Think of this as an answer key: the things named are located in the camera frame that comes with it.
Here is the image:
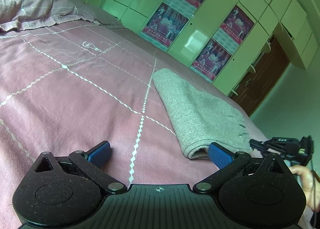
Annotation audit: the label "pale green wardrobe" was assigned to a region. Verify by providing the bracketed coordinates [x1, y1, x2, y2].
[102, 0, 318, 96]

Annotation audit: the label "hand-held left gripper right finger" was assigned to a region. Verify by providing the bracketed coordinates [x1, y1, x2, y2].
[193, 142, 288, 194]

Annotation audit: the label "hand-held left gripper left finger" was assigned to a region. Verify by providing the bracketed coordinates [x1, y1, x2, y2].
[34, 140, 127, 194]

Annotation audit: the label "grey pants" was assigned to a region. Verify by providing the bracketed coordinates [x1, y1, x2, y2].
[152, 68, 253, 161]

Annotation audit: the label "pink checked bedspread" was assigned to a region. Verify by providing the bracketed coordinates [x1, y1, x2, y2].
[0, 18, 274, 229]

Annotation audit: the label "pink checked pillow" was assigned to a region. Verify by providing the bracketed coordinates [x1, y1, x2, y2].
[0, 0, 102, 32]

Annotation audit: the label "person's right hand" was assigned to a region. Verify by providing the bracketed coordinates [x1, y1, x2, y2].
[290, 164, 320, 214]

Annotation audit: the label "brown wooden door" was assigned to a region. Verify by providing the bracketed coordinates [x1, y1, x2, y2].
[229, 35, 292, 117]

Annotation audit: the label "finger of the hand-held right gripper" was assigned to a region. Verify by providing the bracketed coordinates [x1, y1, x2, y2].
[249, 137, 300, 157]

